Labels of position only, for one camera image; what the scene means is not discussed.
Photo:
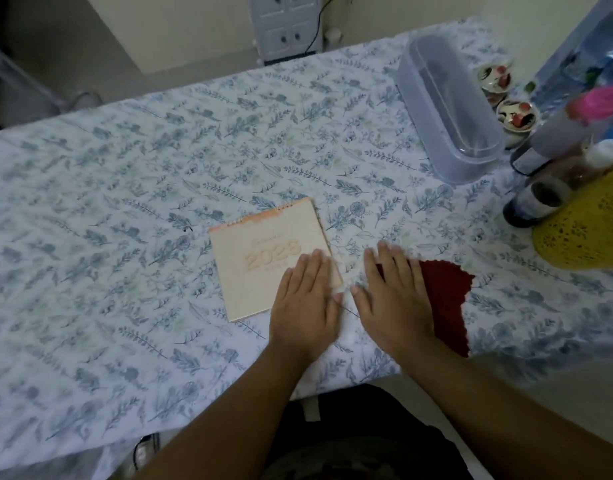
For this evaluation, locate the person's left middle finger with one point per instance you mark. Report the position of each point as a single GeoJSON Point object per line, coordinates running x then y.
{"type": "Point", "coordinates": [311, 272]}

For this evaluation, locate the person's right forearm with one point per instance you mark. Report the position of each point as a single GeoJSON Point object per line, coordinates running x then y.
{"type": "Point", "coordinates": [496, 414]}

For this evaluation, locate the white wall plug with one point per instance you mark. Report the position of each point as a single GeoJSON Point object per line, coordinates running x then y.
{"type": "Point", "coordinates": [333, 37]}

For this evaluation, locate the grey furniture frame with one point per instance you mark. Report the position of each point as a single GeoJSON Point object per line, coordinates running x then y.
{"type": "Point", "coordinates": [21, 79]}

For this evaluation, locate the yellow lace cover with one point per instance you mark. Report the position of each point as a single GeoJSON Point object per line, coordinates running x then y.
{"type": "Point", "coordinates": [586, 229]}

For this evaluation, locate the person's right thumb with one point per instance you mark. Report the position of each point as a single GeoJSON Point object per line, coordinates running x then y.
{"type": "Point", "coordinates": [361, 300]}

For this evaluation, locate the dark red scalloped cloth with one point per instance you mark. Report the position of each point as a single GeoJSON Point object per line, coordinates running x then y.
{"type": "Point", "coordinates": [449, 304]}

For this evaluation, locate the person's left little finger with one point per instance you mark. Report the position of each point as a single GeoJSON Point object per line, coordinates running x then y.
{"type": "Point", "coordinates": [284, 285]}

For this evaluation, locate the person's right hand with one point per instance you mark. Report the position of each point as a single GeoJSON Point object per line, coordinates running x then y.
{"type": "Point", "coordinates": [396, 314]}

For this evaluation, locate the dark bottle with grey cap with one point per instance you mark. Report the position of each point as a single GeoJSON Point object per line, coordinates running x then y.
{"type": "Point", "coordinates": [534, 202]}

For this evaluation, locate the brown bottle with white cap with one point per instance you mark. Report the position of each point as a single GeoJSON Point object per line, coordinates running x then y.
{"type": "Point", "coordinates": [596, 157]}

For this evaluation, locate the grey bottle with pink top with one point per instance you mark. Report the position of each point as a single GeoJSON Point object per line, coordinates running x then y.
{"type": "Point", "coordinates": [561, 132]}

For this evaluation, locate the blue plastic bag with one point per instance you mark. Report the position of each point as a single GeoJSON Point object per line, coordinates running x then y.
{"type": "Point", "coordinates": [576, 59]}

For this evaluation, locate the blue floral white tablecloth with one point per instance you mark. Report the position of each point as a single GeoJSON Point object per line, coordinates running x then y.
{"type": "Point", "coordinates": [136, 194]}

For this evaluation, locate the person's right little finger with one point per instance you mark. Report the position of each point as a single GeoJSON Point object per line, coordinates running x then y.
{"type": "Point", "coordinates": [415, 277]}

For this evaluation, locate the person's left forearm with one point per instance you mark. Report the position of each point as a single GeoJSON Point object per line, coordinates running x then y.
{"type": "Point", "coordinates": [226, 419]}

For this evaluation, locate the person's right middle finger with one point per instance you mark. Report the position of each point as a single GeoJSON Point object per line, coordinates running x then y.
{"type": "Point", "coordinates": [388, 264]}

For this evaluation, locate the person's left thumb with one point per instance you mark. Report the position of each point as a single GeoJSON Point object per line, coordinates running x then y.
{"type": "Point", "coordinates": [337, 307]}

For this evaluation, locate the person's black clothing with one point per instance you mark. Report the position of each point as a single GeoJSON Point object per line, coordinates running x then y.
{"type": "Point", "coordinates": [366, 434]}

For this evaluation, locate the cream desk calendar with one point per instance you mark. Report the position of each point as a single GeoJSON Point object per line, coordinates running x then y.
{"type": "Point", "coordinates": [256, 264]}

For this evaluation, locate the small white red-patterned bowl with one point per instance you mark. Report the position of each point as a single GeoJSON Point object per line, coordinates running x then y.
{"type": "Point", "coordinates": [495, 79]}
{"type": "Point", "coordinates": [517, 117]}

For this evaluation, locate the white small-door cabinet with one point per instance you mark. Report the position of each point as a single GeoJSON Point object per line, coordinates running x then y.
{"type": "Point", "coordinates": [286, 24]}

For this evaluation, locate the clear oblong plastic container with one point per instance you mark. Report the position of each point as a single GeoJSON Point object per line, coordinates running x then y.
{"type": "Point", "coordinates": [446, 109]}

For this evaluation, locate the person's left hand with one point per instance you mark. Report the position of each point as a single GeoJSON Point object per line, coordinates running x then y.
{"type": "Point", "coordinates": [301, 319]}

